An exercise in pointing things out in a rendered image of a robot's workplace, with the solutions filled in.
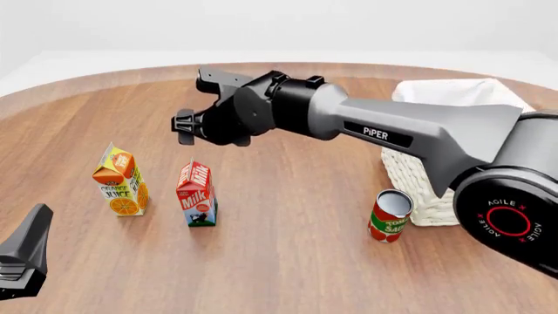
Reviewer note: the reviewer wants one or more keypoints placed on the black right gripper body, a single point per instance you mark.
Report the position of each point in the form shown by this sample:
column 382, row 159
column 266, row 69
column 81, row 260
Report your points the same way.
column 222, row 126

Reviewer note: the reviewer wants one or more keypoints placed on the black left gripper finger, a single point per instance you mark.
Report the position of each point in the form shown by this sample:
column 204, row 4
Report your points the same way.
column 37, row 235

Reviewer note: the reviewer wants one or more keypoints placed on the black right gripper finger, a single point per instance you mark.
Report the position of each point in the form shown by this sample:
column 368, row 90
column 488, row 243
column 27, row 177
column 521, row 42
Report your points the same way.
column 220, row 81

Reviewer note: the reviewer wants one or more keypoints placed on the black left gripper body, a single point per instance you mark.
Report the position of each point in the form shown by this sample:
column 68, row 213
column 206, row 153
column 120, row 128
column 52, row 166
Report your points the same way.
column 22, row 284

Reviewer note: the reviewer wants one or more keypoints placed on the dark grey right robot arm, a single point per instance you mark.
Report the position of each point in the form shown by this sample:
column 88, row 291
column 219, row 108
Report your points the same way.
column 392, row 117

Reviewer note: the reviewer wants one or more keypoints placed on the red milk carton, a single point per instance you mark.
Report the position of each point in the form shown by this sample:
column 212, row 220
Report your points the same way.
column 196, row 196

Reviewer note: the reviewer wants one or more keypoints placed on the white woven basket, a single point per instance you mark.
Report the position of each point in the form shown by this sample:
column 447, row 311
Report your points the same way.
column 414, row 186

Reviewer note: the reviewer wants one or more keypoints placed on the white cloth basket liner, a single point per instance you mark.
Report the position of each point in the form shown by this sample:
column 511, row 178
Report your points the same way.
column 457, row 93

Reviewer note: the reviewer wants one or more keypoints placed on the orange juice carton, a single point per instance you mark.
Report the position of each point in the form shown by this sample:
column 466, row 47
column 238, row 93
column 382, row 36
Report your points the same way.
column 124, row 186

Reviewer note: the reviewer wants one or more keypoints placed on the tomato sauce can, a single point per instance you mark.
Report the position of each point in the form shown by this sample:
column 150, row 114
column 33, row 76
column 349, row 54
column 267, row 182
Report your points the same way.
column 388, row 219

